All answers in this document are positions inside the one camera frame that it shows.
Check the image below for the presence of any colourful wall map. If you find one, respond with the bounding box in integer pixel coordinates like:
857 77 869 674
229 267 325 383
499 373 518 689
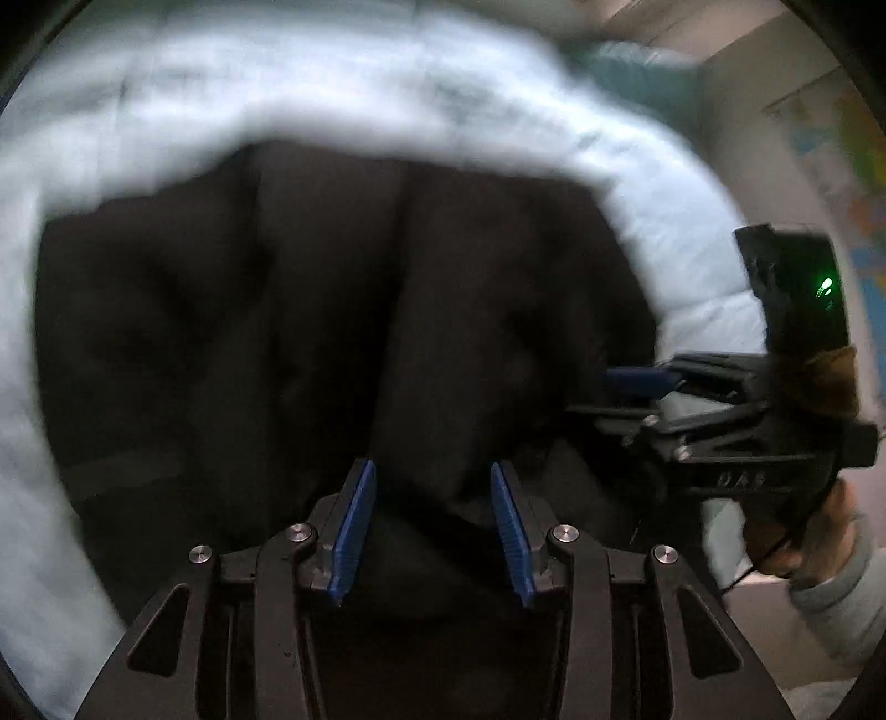
764 67 886 362

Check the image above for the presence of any person's right hand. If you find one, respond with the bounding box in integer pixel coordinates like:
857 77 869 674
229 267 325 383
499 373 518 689
743 345 859 580

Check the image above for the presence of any light teal quilted duvet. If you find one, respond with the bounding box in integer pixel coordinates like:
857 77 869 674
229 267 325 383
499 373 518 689
2 2 764 718

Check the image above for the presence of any black jacket with grey piping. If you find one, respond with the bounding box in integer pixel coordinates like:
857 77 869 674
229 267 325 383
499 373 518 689
30 136 702 720

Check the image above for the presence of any teal pillow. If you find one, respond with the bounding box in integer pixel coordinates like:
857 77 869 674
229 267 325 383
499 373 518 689
560 40 704 138

